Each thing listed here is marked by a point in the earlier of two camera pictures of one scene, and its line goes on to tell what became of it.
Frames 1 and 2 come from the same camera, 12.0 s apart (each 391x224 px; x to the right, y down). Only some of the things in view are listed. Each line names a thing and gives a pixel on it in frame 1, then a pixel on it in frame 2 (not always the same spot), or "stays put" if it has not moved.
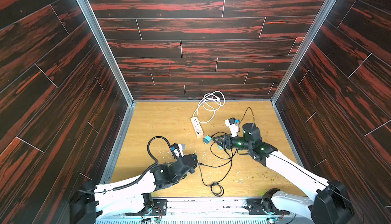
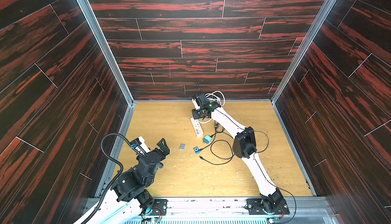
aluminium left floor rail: (108, 174) stays put
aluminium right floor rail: (287, 134) stays put
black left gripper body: (175, 180) to (161, 157)
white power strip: (197, 127) stays put
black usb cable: (252, 112) to (231, 158)
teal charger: (206, 139) stays put
